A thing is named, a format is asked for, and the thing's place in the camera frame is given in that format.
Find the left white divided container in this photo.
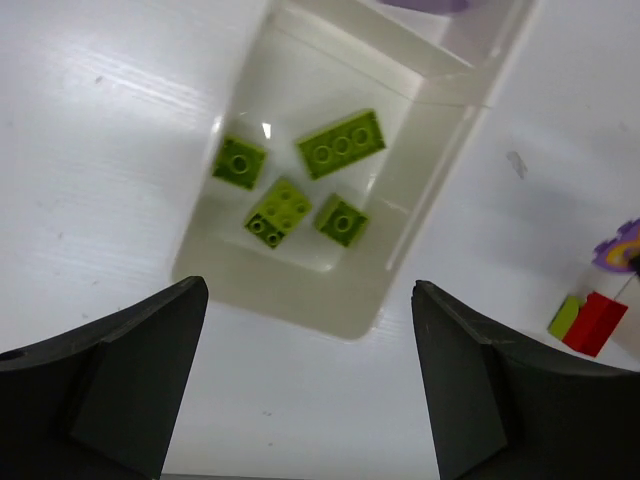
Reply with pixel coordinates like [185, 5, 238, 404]
[172, 1, 535, 340]

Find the purple square lego brick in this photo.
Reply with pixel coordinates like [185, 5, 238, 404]
[592, 219, 639, 274]

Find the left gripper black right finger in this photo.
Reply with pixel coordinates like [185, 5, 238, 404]
[412, 281, 639, 479]

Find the lime curved lego brick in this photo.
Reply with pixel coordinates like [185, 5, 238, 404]
[244, 177, 312, 249]

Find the red tall lego brick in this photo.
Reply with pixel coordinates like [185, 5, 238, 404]
[562, 292, 628, 357]

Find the small lime green lego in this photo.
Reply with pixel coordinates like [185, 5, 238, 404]
[212, 135, 268, 191]

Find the lime and white lego base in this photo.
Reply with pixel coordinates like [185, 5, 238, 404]
[314, 193, 369, 248]

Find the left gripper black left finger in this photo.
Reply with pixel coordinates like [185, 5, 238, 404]
[1, 276, 208, 479]

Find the purple rounded lego block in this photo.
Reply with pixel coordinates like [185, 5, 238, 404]
[381, 0, 486, 15]

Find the lime brick under red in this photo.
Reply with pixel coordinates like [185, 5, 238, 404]
[547, 295, 584, 341]

